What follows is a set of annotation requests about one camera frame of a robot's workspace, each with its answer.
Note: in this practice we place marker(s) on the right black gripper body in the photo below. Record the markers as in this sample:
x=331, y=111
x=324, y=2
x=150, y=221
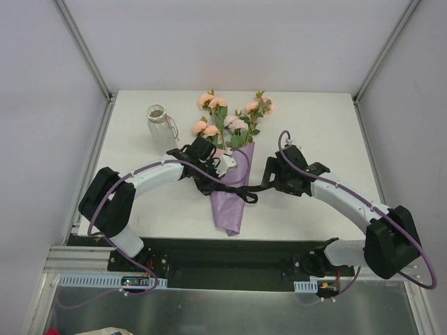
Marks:
x=271, y=174

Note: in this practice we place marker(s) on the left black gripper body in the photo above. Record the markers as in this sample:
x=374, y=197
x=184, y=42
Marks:
x=208, y=182

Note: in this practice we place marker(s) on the black printed ribbon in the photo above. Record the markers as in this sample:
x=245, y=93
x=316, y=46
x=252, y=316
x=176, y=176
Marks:
x=247, y=193

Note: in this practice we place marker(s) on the pink artificial flower bunch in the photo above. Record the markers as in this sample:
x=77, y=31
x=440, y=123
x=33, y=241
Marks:
x=226, y=130

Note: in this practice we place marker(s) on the purple wrapping paper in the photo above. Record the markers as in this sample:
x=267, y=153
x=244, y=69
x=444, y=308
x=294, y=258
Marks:
x=228, y=208

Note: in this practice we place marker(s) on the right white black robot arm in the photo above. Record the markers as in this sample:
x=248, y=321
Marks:
x=390, y=233

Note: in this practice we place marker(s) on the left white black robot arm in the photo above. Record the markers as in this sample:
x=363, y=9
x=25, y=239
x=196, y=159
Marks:
x=108, y=202

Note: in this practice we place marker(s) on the white ribbed ceramic vase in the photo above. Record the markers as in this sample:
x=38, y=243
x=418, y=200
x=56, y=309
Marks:
x=162, y=128

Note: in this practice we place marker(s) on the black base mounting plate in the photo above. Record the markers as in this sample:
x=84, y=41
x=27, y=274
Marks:
x=230, y=264

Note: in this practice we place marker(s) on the beige cloth bag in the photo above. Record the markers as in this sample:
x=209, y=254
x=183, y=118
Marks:
x=107, y=331

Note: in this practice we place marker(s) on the red cloth item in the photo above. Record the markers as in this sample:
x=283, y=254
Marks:
x=52, y=331

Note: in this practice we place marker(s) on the right white cable duct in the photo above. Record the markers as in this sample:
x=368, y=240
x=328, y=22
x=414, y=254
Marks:
x=307, y=287

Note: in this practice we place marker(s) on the white cable duct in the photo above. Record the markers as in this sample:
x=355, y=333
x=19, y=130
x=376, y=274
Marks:
x=307, y=287
x=110, y=281

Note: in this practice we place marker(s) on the aluminium front rail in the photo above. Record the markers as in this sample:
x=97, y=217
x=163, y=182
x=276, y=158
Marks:
x=77, y=259

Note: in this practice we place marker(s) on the left white cable duct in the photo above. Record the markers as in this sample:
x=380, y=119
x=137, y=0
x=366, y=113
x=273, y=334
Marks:
x=110, y=281

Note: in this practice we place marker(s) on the right aluminium frame post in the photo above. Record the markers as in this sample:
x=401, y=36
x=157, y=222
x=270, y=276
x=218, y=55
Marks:
x=401, y=24

